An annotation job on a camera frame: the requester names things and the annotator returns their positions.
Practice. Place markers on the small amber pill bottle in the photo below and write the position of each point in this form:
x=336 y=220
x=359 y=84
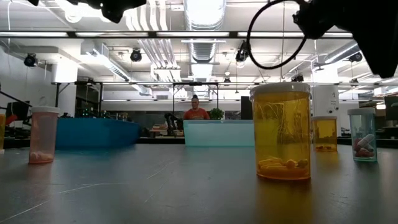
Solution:
x=325 y=133

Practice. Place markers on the teal capsule pill bottle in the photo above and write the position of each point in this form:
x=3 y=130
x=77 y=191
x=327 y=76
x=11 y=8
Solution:
x=362 y=137

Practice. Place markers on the black background robot arm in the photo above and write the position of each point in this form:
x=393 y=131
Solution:
x=173 y=123

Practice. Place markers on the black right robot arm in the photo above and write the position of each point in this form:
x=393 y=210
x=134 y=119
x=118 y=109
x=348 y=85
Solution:
x=379 y=37

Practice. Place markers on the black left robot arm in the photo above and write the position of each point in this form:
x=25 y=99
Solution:
x=33 y=2

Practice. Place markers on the dark blue plastic bin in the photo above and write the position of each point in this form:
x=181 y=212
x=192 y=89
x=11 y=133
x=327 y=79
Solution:
x=96 y=132

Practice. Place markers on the teal plastic bin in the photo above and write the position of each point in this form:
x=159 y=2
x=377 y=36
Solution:
x=217 y=133

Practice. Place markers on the white room pillar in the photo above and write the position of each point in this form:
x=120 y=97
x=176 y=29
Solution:
x=325 y=93
x=64 y=90

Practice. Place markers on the black computer monitor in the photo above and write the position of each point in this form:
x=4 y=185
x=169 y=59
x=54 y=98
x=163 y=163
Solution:
x=391 y=108
x=246 y=108

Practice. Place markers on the person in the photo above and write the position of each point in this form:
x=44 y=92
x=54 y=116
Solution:
x=196 y=113

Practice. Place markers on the green potted plant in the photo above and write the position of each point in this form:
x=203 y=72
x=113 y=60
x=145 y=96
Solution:
x=216 y=113

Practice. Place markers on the black ceiling camera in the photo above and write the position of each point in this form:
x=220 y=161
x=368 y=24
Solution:
x=30 y=60
x=241 y=54
x=298 y=78
x=356 y=57
x=136 y=55

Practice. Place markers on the black rail with light strips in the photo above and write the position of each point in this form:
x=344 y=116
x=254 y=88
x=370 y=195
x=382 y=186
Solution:
x=192 y=34

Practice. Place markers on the silver round ceiling duct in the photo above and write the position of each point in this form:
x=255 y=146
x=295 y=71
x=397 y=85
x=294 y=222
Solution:
x=204 y=14

